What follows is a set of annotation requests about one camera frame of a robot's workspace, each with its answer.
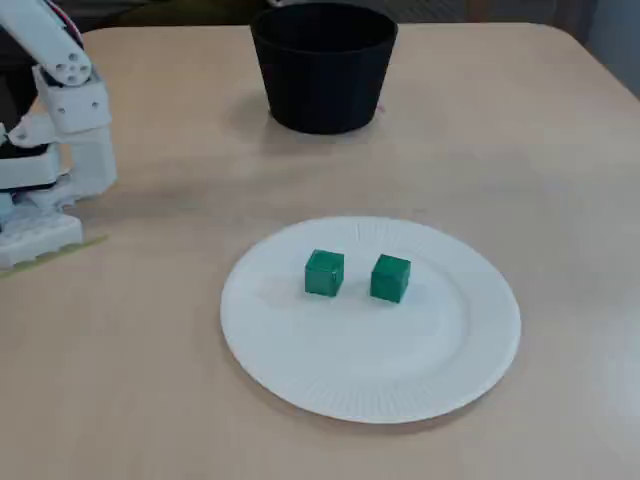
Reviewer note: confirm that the green block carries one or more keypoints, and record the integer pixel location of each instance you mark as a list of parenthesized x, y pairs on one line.
[(389, 280), (322, 275)]

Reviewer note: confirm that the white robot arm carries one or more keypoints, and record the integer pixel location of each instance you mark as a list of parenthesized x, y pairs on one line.
[(85, 150)]

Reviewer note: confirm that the white paper plate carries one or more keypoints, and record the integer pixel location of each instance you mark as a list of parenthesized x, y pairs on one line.
[(375, 360)]

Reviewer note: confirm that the yellow-green tape strip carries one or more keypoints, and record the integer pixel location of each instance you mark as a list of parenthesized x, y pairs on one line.
[(85, 245)]

